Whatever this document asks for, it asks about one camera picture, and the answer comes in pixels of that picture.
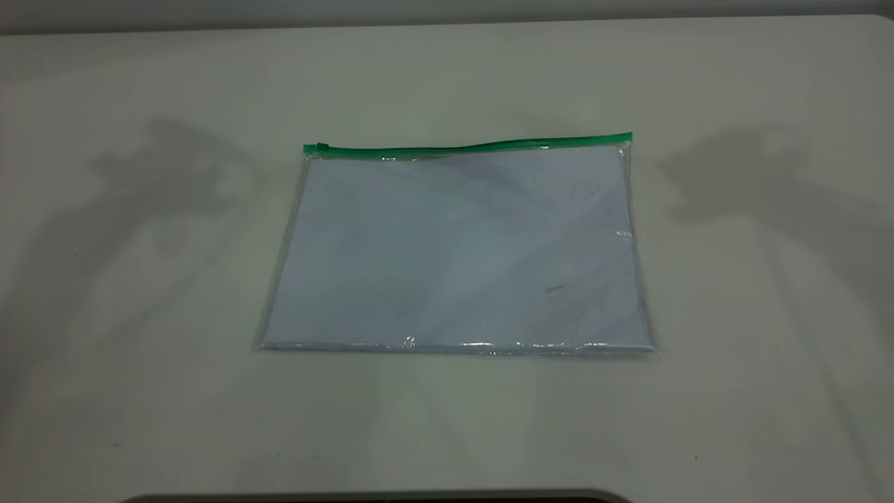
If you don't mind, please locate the white paper stack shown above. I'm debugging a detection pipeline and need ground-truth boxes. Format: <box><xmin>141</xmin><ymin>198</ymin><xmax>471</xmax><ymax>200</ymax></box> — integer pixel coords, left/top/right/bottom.
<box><xmin>265</xmin><ymin>150</ymin><xmax>650</xmax><ymax>350</ymax></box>

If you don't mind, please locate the clear plastic zipper bag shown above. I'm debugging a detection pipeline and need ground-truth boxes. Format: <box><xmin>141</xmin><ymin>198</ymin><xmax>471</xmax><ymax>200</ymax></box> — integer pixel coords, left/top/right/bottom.
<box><xmin>253</xmin><ymin>131</ymin><xmax>657</xmax><ymax>357</ymax></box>

